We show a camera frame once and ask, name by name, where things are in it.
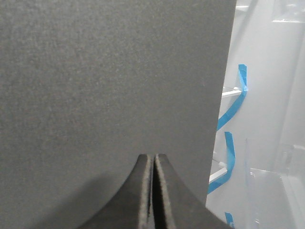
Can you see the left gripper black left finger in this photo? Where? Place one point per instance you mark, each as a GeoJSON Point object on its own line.
{"type": "Point", "coordinates": [129, 208]}

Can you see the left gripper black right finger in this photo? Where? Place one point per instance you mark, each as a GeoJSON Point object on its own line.
{"type": "Point", "coordinates": [174, 205]}

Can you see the dark grey fridge door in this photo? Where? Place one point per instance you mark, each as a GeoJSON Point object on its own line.
{"type": "Point", "coordinates": [88, 85]}

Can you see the clear fridge crisper drawer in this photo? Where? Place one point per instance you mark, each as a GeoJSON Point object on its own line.
{"type": "Point", "coordinates": [275, 181]}

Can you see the bottom blue tape strip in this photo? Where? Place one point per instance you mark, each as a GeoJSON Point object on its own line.
{"type": "Point", "coordinates": [229, 220]}

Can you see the blue tape strip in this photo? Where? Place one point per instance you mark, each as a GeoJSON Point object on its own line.
{"type": "Point", "coordinates": [233, 109]}
{"type": "Point", "coordinates": [221, 176]}
{"type": "Point", "coordinates": [229, 220]}

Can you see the lower blue tape strip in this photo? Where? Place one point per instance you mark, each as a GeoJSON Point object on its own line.
{"type": "Point", "coordinates": [221, 176]}

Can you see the upper blue tape strip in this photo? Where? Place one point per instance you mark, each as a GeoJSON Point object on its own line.
{"type": "Point", "coordinates": [233, 109]}

